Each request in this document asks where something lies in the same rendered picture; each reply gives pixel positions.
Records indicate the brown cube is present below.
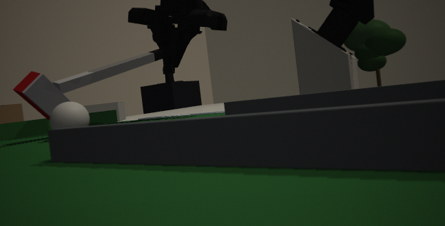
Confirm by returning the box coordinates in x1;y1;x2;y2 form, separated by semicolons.
0;103;24;124

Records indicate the green putting mat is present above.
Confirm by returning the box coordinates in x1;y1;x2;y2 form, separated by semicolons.
0;134;445;226

